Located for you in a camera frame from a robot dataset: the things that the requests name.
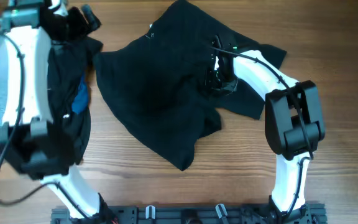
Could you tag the dark blue garment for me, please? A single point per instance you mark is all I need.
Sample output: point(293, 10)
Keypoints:
point(82, 99)

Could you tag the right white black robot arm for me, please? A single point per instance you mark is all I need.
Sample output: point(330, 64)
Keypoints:
point(244, 77)

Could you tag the black shorts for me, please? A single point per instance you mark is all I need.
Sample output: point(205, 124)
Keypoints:
point(155, 85)

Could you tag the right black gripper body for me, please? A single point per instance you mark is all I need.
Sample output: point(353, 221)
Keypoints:
point(217, 81)

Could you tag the black garment in pile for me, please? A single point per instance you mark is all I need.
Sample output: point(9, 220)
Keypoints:
point(67, 62)

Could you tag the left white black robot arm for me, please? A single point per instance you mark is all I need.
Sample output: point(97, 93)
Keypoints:
point(45, 129)

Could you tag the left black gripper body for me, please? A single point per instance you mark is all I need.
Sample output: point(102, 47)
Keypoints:
point(75, 25)

